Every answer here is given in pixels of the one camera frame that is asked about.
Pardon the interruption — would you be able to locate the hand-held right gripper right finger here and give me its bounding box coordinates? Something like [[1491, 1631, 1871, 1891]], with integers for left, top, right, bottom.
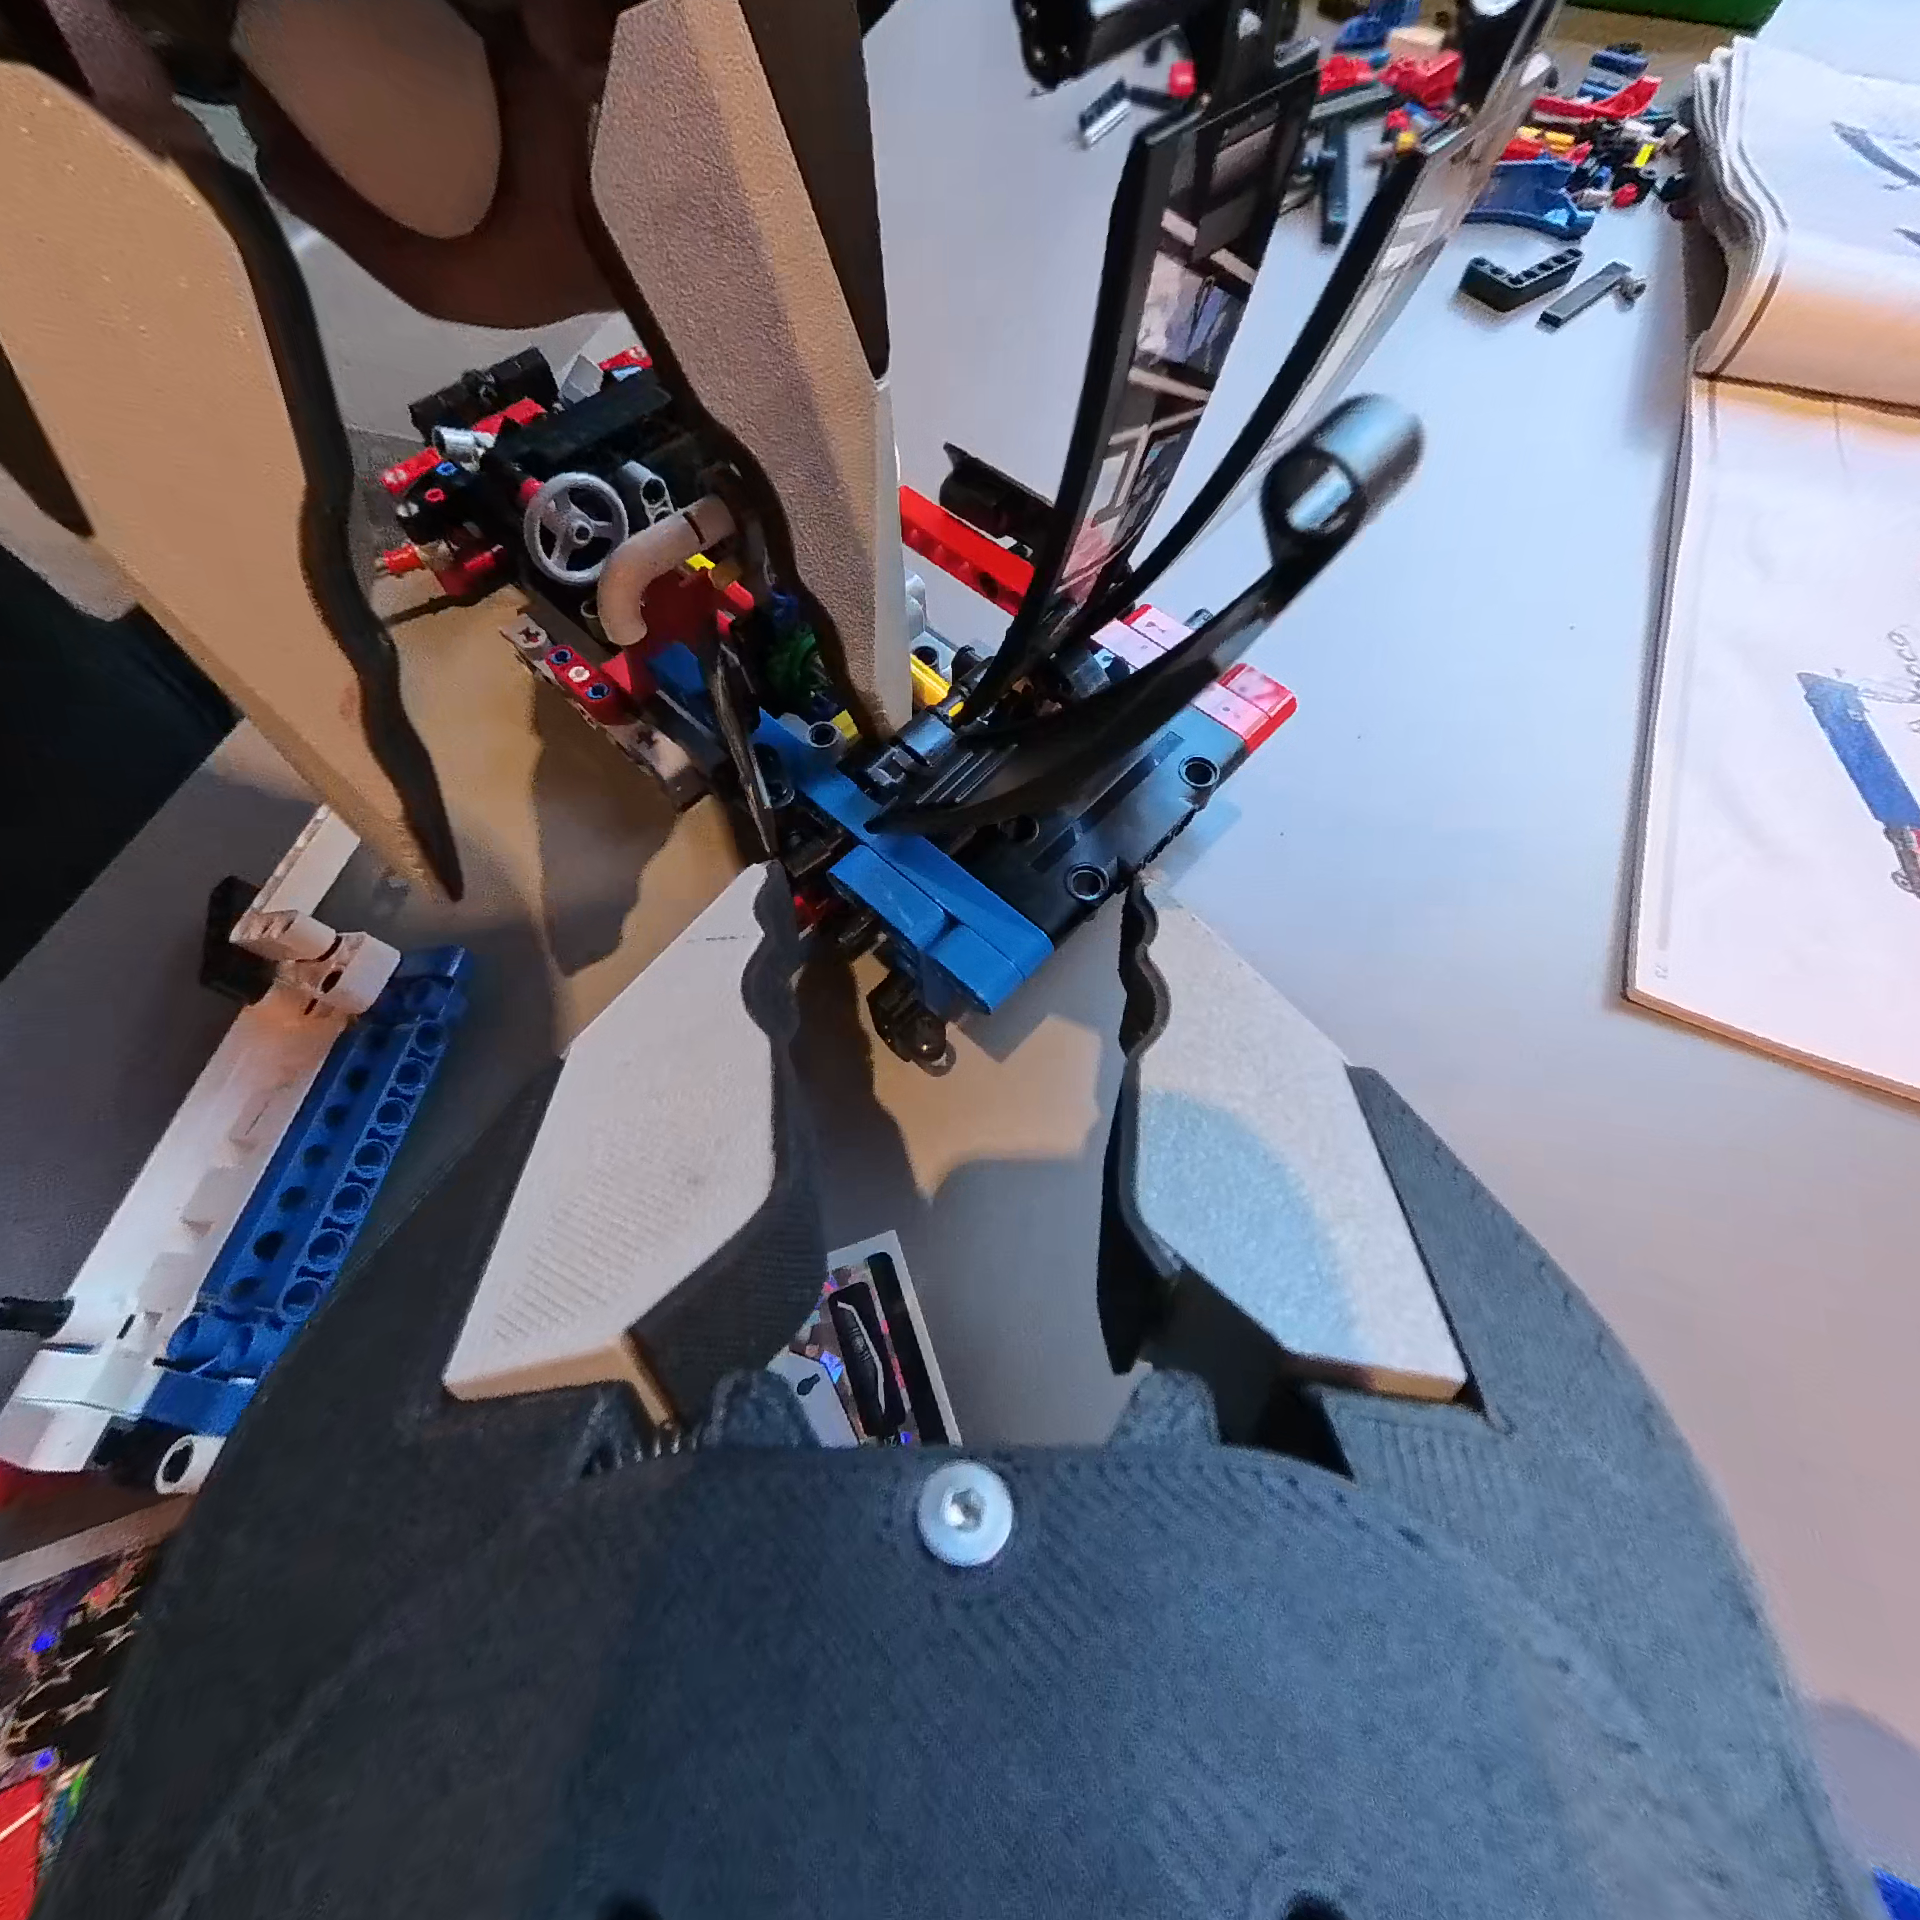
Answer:
[[1096, 883, 1473, 1407]]

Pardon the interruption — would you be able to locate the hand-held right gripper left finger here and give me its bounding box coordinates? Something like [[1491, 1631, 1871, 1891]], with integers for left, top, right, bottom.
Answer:
[[442, 862, 831, 1423]]

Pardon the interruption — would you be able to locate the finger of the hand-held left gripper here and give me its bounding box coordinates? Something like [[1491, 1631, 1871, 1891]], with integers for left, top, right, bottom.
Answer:
[[0, 60, 466, 905], [576, 0, 921, 741]]

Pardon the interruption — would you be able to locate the white and blue brick panel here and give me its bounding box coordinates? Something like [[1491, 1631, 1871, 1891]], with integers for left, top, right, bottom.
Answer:
[[0, 809, 474, 1495]]

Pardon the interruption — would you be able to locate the toy brick car model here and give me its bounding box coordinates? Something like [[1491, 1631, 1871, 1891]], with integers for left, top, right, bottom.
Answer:
[[376, 0, 1562, 1074]]

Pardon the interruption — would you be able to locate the grey desk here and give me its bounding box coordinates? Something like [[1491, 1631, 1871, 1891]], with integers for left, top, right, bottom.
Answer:
[[0, 0, 1920, 1876]]

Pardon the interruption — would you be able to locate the person's left hand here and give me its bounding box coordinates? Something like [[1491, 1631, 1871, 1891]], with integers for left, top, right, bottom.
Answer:
[[231, 0, 641, 335]]

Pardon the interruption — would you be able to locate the holographic sticker sheet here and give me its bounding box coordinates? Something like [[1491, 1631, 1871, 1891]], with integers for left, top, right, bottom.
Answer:
[[0, 1229, 962, 1920]]

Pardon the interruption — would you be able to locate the open instruction booklet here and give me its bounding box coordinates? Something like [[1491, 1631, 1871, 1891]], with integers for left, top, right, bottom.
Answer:
[[1624, 31, 1920, 1108]]

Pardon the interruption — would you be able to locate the black angled brick beam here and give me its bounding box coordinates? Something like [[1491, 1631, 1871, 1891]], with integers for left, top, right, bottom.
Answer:
[[1459, 244, 1584, 318]]

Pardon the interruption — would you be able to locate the pile of loose toy bricks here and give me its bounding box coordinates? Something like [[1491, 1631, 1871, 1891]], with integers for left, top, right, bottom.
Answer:
[[1073, 0, 1697, 250]]

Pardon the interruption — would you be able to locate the small dark brick beam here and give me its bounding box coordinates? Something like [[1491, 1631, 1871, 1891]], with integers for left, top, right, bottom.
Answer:
[[1537, 262, 1648, 331]]

